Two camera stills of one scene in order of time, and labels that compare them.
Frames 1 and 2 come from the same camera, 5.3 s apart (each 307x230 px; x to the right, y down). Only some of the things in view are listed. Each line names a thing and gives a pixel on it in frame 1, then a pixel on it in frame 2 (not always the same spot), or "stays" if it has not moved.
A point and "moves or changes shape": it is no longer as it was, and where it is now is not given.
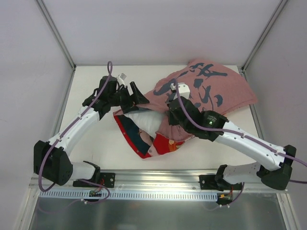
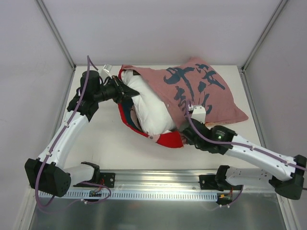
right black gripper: [174, 115] → [191, 135]
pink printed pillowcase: [147, 130] moves or changes shape
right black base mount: [208, 182] stays
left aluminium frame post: [57, 34] stays
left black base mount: [107, 179] stays
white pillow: [148, 121] moves or changes shape
